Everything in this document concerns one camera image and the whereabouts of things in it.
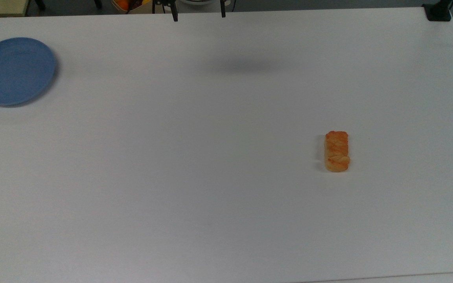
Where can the blue round plate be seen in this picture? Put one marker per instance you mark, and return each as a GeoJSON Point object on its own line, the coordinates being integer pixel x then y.
{"type": "Point", "coordinates": [14, 70]}

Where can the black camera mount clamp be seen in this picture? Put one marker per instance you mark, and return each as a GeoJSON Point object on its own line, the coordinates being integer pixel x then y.
{"type": "Point", "coordinates": [438, 12]}

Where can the orange fruit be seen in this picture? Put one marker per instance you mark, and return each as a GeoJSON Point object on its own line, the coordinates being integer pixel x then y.
{"type": "Point", "coordinates": [122, 4]}

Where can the golden brown bread pastry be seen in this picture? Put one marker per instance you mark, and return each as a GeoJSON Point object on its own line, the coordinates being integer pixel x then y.
{"type": "Point", "coordinates": [336, 151]}

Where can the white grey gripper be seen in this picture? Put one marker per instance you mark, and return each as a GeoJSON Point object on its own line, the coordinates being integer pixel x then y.
{"type": "Point", "coordinates": [165, 2]}

